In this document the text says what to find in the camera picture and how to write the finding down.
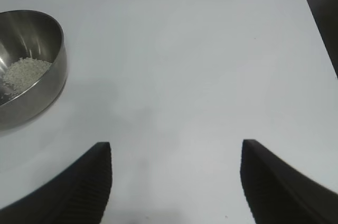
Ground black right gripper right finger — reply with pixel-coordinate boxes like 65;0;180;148
239;138;338;224

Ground white rice grains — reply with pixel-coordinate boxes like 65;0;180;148
1;57;53;98

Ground stainless steel mixing bowl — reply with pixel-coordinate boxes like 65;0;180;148
0;10;68;132

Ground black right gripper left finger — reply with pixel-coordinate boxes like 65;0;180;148
0;141;112;224

